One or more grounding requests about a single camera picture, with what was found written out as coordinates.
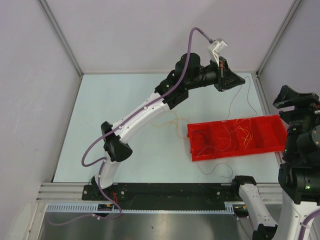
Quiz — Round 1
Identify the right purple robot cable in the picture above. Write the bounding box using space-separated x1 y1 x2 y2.
298 207 320 240

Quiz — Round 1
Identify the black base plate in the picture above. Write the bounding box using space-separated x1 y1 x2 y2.
81 182 251 211

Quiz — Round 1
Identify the red plastic bin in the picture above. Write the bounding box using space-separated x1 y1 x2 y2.
187 115 287 162

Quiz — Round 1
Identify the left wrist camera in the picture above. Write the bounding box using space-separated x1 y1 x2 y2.
207 38 228 66

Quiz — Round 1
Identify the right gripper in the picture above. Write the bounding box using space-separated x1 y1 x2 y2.
272 83 320 158

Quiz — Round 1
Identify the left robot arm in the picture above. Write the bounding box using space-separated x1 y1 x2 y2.
93 53 246 200

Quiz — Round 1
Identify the grey slotted cable duct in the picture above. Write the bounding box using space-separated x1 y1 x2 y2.
46 202 234 215

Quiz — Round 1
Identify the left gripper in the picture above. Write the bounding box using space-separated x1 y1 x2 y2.
185 56 245 93

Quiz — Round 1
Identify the black thin cable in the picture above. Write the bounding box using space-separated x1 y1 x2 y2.
192 129 210 146

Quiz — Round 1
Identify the yellow thin cable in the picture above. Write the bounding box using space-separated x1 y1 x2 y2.
149 111 188 141
234 117 258 151

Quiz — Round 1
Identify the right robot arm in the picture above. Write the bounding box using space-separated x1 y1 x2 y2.
230 85 320 240

